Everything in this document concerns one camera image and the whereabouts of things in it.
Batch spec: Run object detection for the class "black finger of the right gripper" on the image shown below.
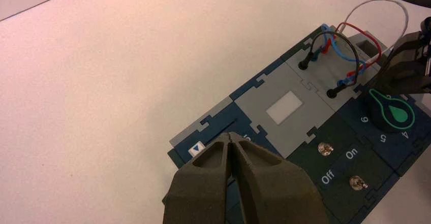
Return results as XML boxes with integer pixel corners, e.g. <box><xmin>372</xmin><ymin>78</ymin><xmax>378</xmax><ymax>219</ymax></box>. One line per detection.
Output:
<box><xmin>373</xmin><ymin>31</ymin><xmax>431</xmax><ymax>96</ymax></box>

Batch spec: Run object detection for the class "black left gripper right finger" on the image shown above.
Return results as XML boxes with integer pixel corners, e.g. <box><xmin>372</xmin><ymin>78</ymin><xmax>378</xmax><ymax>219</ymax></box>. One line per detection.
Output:
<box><xmin>230</xmin><ymin>132</ymin><xmax>329</xmax><ymax>224</ymax></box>

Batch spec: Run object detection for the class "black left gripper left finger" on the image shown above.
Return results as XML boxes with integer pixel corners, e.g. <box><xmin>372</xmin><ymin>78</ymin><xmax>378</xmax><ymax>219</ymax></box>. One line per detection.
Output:
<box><xmin>163</xmin><ymin>132</ymin><xmax>232</xmax><ymax>224</ymax></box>

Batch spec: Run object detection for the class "black knob with green pointer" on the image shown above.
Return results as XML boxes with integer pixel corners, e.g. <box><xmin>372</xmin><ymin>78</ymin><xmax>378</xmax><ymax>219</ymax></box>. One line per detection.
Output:
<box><xmin>365</xmin><ymin>88</ymin><xmax>416</xmax><ymax>133</ymax></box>

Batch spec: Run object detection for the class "white slider with blue triangle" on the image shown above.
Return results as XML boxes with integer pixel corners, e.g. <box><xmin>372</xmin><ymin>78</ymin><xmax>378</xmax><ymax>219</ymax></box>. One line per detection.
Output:
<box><xmin>188</xmin><ymin>141</ymin><xmax>206</xmax><ymax>157</ymax></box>

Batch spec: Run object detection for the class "white rectangular panel window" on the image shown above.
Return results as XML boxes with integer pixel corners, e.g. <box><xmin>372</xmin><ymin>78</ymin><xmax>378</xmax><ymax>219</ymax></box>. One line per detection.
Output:
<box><xmin>265</xmin><ymin>91</ymin><xmax>303</xmax><ymax>125</ymax></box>

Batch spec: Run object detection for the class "blue and grey task board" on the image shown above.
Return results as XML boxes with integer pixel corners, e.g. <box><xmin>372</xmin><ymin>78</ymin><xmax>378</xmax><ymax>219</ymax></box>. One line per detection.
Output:
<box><xmin>162</xmin><ymin>24</ymin><xmax>431</xmax><ymax>224</ymax></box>

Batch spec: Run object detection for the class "red jumper cable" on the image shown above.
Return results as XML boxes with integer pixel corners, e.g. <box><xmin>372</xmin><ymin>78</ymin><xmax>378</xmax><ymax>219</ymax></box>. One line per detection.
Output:
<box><xmin>320</xmin><ymin>22</ymin><xmax>383</xmax><ymax>78</ymax></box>

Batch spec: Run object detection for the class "metal toggle switch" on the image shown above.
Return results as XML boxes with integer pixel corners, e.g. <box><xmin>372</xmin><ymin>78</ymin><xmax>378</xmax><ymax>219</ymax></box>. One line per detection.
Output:
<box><xmin>350</xmin><ymin>176</ymin><xmax>369</xmax><ymax>191</ymax></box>
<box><xmin>318</xmin><ymin>142</ymin><xmax>334</xmax><ymax>156</ymax></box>

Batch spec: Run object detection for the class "white jumper cable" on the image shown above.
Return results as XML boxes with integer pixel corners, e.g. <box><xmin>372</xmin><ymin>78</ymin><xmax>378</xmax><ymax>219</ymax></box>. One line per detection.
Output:
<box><xmin>340</xmin><ymin>0</ymin><xmax>410</xmax><ymax>63</ymax></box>

